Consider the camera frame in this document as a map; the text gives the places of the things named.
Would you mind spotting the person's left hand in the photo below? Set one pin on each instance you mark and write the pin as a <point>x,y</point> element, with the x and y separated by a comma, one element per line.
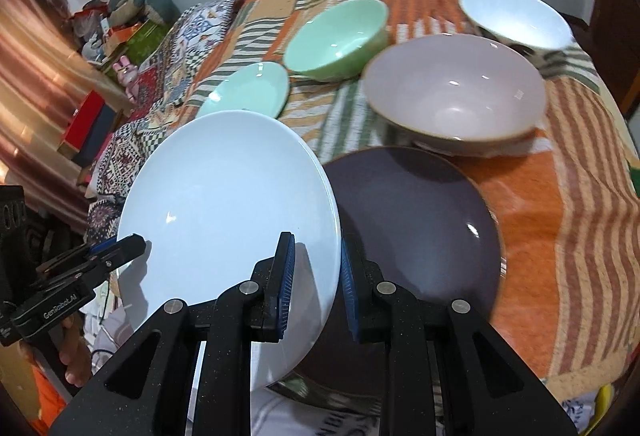
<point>75,356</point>

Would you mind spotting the brown striped curtain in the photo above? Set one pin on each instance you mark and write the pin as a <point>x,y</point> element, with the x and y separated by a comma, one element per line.
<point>35,81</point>

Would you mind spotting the purple plate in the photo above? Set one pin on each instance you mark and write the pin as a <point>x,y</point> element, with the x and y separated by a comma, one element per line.
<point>410,226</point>

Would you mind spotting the pink plush rabbit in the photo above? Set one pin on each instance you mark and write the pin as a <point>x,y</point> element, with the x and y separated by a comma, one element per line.
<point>126,74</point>

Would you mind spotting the pink bowl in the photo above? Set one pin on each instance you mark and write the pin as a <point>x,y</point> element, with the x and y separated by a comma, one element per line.
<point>450,86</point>

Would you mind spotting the white bowl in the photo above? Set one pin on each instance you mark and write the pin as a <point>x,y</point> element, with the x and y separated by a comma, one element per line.
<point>515,16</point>

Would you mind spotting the striped patchwork blanket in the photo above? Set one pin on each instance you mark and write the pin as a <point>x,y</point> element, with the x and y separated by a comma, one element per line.
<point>575,216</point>

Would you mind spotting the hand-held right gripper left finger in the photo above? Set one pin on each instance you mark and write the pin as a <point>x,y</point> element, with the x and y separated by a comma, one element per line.
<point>285,276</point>

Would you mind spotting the geometric patterned blanket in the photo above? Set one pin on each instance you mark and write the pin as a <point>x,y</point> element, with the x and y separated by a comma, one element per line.
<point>125,151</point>

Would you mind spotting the white plate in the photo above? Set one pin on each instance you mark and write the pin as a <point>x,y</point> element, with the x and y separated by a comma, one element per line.
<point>215,216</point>

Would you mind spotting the wooden door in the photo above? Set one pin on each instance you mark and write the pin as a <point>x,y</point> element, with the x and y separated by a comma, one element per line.
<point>617,41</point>

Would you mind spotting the green bowl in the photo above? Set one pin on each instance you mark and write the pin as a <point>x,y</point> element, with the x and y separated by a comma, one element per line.
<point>335,41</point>

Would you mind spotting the red box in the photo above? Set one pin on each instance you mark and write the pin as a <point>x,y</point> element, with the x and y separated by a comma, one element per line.
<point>82,119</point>

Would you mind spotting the white printed cloth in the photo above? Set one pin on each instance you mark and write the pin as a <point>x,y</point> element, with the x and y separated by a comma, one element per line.
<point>320,416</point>

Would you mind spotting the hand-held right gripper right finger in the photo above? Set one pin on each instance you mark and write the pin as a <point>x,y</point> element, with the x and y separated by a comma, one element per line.
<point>348,293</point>

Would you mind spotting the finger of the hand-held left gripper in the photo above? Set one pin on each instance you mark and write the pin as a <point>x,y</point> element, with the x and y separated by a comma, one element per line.
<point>125,248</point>
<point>105,245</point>

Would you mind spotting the small green plate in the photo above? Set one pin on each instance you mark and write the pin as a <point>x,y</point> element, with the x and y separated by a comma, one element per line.
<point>250,89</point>

